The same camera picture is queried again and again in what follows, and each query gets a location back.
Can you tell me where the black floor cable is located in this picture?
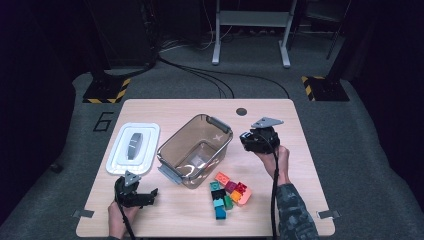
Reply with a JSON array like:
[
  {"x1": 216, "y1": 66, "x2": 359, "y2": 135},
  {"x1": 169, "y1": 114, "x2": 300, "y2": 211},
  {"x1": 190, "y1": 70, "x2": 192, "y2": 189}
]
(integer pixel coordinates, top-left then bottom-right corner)
[
  {"x1": 158, "y1": 56, "x2": 235, "y2": 100},
  {"x1": 184, "y1": 66, "x2": 290, "y2": 99}
]

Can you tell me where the white lid with grey handle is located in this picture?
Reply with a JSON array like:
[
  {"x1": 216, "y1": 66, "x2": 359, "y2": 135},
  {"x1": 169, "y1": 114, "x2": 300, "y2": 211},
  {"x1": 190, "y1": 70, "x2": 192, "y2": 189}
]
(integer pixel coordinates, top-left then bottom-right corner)
[{"x1": 105, "y1": 122, "x2": 161, "y2": 177}]

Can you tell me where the dark cyan sloped toy block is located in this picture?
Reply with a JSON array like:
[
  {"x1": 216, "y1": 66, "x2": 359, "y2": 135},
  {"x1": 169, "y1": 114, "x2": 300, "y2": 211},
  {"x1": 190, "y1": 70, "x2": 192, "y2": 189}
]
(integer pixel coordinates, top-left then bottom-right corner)
[{"x1": 214, "y1": 206, "x2": 228, "y2": 221}]

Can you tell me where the dark equipment cabinet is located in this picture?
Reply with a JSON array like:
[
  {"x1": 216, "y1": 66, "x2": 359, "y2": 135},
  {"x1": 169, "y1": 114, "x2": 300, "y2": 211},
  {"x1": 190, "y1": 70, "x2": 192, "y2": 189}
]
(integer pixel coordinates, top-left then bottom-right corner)
[{"x1": 84, "y1": 0, "x2": 158, "y2": 69}]

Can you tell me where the person's right hand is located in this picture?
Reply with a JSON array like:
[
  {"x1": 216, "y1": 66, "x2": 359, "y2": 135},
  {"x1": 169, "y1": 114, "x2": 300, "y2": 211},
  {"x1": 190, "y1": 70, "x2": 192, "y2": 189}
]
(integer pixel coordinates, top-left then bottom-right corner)
[{"x1": 256, "y1": 144, "x2": 291, "y2": 187}]

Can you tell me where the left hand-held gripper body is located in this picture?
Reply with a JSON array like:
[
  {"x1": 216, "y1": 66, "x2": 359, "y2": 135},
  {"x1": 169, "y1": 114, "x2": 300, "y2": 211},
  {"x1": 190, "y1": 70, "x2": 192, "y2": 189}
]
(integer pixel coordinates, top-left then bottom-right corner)
[{"x1": 114, "y1": 170, "x2": 153, "y2": 209}]

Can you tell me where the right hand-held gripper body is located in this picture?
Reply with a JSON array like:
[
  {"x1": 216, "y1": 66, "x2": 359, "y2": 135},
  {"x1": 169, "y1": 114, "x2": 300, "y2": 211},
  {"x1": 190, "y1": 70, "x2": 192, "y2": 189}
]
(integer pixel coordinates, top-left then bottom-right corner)
[{"x1": 248, "y1": 116, "x2": 285, "y2": 155}]

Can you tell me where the person's left hand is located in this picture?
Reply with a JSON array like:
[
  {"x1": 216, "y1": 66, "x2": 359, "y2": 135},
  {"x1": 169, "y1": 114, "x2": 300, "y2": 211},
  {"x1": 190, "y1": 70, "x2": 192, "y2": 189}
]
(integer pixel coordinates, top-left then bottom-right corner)
[{"x1": 107, "y1": 200, "x2": 143, "y2": 240}]

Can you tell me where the white metal stand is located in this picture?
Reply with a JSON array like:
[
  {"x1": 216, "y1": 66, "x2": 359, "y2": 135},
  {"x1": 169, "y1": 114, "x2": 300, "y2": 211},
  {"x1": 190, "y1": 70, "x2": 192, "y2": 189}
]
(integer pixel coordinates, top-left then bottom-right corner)
[{"x1": 211, "y1": 0, "x2": 298, "y2": 69}]

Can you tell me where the orange toy block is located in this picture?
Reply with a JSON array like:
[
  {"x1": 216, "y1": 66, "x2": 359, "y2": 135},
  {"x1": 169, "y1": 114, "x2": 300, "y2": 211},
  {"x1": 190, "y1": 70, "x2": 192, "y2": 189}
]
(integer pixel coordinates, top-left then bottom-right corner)
[{"x1": 229, "y1": 189, "x2": 243, "y2": 204}]

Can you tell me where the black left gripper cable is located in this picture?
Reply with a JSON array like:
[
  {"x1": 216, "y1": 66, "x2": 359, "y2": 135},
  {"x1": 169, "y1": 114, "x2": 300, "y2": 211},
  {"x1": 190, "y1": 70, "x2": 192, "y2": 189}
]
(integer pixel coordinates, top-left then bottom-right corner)
[{"x1": 114, "y1": 186, "x2": 137, "y2": 240}]

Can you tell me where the striped black stand base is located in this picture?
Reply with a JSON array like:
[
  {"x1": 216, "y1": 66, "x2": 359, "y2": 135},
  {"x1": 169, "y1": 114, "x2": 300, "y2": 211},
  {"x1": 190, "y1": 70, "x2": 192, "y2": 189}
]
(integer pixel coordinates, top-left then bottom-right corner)
[
  {"x1": 301, "y1": 75, "x2": 351, "y2": 102},
  {"x1": 82, "y1": 77, "x2": 132, "y2": 105}
]

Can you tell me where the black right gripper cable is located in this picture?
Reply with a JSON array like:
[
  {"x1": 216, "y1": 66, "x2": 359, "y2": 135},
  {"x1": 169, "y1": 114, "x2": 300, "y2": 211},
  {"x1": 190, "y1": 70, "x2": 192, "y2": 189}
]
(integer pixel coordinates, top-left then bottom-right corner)
[{"x1": 258, "y1": 133, "x2": 281, "y2": 240}]

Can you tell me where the red-orange toy block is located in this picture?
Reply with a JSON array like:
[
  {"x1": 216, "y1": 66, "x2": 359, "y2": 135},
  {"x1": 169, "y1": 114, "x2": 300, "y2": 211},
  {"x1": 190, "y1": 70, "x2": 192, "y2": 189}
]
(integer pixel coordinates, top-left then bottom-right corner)
[{"x1": 214, "y1": 171, "x2": 231, "y2": 186}]

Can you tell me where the salmon pink toy block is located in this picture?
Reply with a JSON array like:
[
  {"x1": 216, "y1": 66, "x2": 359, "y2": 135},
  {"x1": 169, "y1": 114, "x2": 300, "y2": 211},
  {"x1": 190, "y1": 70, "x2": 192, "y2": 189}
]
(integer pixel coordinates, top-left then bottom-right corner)
[{"x1": 238, "y1": 188, "x2": 253, "y2": 207}]

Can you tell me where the white floor cable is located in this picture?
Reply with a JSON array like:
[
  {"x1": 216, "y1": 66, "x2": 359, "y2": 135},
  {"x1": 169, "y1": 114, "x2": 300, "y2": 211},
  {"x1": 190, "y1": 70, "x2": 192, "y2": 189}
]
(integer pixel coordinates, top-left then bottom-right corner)
[{"x1": 159, "y1": 31, "x2": 234, "y2": 53}]

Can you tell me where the black toy block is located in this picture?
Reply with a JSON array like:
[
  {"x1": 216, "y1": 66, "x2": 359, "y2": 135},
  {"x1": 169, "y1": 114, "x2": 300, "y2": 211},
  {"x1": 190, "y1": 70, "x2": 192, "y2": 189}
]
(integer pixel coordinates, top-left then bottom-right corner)
[{"x1": 210, "y1": 188, "x2": 227, "y2": 201}]

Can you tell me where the grey tape piece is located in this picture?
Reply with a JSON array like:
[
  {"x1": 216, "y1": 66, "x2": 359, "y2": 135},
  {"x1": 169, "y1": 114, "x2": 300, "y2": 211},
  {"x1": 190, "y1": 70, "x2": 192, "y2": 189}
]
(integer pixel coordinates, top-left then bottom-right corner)
[
  {"x1": 72, "y1": 209, "x2": 95, "y2": 219},
  {"x1": 316, "y1": 209, "x2": 341, "y2": 220}
]

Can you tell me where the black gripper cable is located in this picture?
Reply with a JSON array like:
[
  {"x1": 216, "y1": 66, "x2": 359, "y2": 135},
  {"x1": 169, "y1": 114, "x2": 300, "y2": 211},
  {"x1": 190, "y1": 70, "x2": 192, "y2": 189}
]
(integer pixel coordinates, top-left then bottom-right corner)
[
  {"x1": 258, "y1": 133, "x2": 281, "y2": 240},
  {"x1": 114, "y1": 186, "x2": 137, "y2": 240}
]

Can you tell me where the transparent brown storage box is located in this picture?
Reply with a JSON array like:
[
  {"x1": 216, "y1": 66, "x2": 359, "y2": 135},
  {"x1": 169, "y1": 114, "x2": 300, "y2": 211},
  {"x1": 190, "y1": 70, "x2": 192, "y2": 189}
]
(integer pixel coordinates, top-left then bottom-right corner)
[{"x1": 156, "y1": 113, "x2": 234, "y2": 190}]

